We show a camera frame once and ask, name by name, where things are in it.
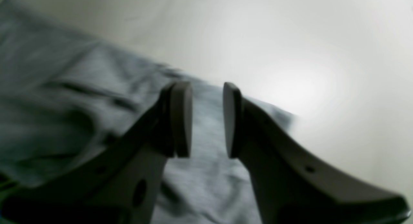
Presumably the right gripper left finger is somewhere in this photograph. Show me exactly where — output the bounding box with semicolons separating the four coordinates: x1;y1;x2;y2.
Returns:
1;81;192;224

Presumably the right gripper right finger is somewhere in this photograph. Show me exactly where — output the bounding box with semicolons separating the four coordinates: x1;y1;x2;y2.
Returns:
223;82;411;224

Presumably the grey T-shirt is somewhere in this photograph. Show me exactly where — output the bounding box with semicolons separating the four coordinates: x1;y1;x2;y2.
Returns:
0;0;300;224

